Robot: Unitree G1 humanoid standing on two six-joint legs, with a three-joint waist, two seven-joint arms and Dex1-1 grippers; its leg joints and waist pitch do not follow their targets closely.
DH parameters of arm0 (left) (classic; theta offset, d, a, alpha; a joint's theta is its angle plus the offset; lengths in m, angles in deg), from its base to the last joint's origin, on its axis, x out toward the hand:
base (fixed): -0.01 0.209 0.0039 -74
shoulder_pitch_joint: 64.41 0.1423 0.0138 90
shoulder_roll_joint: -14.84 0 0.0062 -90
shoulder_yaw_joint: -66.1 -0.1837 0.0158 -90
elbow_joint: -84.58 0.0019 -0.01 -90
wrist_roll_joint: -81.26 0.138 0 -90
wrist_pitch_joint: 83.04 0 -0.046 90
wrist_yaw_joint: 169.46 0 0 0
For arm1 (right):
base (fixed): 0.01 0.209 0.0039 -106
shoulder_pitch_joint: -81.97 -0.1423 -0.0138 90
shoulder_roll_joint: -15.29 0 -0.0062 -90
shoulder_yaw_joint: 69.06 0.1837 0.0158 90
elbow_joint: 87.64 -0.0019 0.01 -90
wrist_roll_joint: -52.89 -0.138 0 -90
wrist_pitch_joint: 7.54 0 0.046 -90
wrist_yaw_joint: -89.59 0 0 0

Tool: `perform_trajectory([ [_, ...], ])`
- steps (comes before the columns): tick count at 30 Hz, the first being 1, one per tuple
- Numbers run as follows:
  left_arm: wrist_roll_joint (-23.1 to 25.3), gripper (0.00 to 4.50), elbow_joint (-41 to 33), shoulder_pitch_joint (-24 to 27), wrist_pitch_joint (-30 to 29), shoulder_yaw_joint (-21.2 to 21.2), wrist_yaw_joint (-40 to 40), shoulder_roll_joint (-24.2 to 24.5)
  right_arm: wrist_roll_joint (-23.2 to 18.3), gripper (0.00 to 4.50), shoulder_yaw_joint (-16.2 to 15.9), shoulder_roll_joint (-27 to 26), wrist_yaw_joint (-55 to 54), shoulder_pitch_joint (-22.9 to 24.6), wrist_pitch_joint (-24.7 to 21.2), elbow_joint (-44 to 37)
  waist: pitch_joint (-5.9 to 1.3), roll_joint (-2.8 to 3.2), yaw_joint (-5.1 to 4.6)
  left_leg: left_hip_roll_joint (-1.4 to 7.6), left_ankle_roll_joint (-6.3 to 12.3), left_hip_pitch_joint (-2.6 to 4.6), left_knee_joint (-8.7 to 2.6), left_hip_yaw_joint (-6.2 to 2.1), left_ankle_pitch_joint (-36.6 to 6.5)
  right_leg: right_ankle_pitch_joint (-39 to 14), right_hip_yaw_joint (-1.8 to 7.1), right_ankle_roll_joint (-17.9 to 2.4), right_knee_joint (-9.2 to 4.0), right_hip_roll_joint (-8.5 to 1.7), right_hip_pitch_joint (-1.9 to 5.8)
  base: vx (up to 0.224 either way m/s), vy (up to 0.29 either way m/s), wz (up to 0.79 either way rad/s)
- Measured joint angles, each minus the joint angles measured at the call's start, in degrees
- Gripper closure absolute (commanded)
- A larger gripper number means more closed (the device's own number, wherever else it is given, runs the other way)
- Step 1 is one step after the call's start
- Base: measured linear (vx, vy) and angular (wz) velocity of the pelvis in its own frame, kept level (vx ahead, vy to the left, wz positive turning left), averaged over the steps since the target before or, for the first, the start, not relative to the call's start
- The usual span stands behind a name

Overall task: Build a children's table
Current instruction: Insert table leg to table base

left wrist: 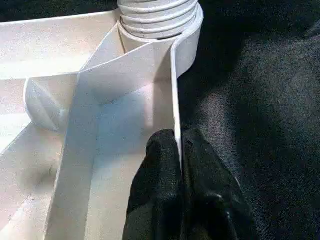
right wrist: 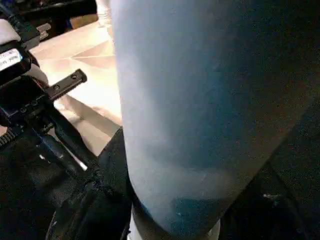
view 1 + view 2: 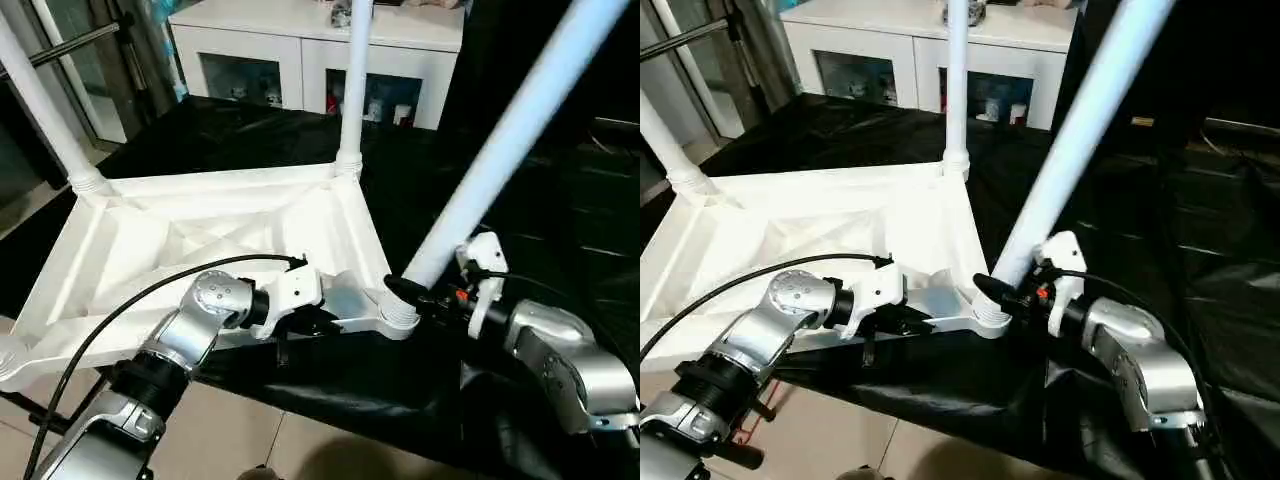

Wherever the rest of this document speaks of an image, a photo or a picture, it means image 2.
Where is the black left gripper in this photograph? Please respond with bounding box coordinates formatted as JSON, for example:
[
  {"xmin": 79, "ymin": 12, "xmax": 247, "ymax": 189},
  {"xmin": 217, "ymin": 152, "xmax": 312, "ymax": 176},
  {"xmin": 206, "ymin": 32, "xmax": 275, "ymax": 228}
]
[{"xmin": 0, "ymin": 70, "xmax": 101, "ymax": 178}]

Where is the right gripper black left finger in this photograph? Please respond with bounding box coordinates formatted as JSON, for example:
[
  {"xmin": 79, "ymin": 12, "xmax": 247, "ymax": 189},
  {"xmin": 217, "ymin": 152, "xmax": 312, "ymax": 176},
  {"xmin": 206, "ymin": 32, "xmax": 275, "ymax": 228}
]
[{"xmin": 45, "ymin": 127, "xmax": 135, "ymax": 240}]

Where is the black work mat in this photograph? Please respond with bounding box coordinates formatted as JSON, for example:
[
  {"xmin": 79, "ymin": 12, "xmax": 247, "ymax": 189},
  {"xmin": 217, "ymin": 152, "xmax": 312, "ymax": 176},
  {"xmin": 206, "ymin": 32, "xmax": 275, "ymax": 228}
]
[{"xmin": 0, "ymin": 125, "xmax": 320, "ymax": 240}]

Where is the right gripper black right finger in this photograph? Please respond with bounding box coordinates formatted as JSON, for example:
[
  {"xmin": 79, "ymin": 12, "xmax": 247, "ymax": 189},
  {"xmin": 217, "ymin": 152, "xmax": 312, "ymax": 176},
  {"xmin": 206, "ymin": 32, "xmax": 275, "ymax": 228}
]
[{"xmin": 219, "ymin": 159, "xmax": 320, "ymax": 240}]

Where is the white plastic table top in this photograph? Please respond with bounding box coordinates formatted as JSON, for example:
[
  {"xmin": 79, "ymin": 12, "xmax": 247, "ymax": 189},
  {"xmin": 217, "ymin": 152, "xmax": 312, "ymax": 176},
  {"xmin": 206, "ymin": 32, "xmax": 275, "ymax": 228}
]
[{"xmin": 27, "ymin": 20, "xmax": 124, "ymax": 157}]

